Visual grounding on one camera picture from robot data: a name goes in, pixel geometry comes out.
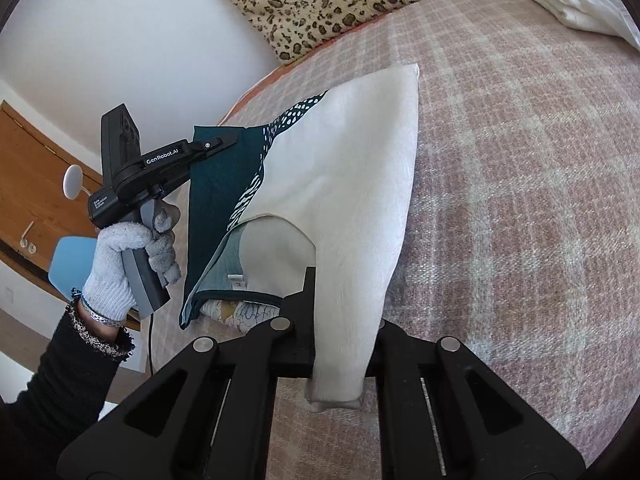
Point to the white round clip lamp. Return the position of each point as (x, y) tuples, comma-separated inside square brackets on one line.
[(73, 183)]

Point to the white and teal patterned garment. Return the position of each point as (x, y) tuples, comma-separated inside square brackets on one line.
[(326, 185)]

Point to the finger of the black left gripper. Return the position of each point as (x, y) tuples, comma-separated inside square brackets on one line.
[(220, 143)]

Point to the wooden door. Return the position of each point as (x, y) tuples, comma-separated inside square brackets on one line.
[(35, 214)]

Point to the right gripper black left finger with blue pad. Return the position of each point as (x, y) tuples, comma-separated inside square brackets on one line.
[(207, 413)]

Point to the pink plaid bed blanket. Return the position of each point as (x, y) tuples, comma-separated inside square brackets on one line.
[(523, 233)]

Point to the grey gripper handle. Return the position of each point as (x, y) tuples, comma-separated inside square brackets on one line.
[(149, 274)]

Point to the light blue chair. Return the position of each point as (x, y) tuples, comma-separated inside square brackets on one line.
[(71, 264)]

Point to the white gloved left hand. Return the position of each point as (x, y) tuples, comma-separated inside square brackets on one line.
[(106, 294)]

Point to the black sleeved left forearm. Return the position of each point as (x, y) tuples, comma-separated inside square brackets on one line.
[(62, 399)]

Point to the orange floral bed sheet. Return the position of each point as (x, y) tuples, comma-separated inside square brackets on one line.
[(281, 71)]

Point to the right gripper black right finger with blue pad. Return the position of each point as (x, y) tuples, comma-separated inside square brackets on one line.
[(444, 414)]

